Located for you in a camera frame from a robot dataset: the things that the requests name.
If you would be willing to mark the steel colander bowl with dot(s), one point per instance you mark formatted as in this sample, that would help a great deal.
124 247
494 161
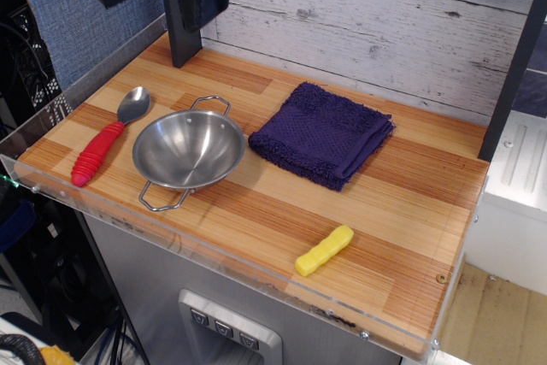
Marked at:
189 150

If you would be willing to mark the clear acrylic guard rail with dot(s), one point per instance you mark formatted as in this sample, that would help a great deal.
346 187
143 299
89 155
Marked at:
409 206

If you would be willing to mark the stainless steel cabinet front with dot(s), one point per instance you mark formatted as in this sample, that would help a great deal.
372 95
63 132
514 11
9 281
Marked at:
148 275

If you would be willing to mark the silver dispenser button panel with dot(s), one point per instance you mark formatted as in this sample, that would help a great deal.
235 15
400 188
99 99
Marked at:
218 335

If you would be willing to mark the dark grey right post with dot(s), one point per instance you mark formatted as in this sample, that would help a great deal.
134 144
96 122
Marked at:
517 68

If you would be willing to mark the purple folded towel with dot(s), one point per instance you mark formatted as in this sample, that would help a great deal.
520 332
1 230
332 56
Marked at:
321 136

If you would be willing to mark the white appliance side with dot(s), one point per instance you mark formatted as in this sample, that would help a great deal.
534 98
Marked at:
507 237

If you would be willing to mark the red handled metal spoon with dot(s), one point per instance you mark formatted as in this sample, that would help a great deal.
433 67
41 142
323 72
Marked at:
135 104

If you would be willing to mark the yellow toy squash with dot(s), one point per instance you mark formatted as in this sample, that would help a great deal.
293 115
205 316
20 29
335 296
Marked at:
321 253

